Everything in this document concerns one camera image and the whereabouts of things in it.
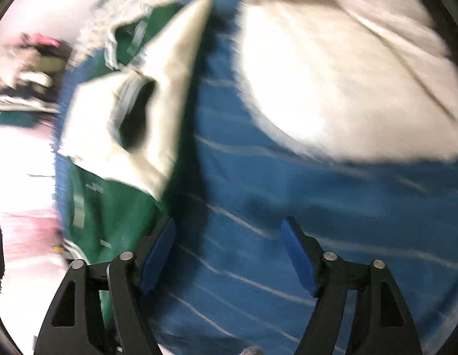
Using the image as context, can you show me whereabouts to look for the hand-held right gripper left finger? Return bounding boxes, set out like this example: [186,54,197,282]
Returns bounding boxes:
[34,216,177,355]

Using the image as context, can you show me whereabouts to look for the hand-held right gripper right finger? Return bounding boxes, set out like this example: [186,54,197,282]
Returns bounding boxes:
[280,216,424,355]

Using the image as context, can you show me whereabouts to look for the green and white sweatshirt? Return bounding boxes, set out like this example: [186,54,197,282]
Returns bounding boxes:
[54,0,215,326]

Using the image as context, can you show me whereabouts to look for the pile of mixed clothes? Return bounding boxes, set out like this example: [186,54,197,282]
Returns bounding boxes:
[0,31,72,128]

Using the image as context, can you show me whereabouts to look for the blue striped bed sheet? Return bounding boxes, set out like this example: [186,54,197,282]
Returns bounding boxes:
[51,0,458,355]

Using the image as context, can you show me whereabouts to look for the white duvet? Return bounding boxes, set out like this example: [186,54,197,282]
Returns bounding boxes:
[207,0,458,163]

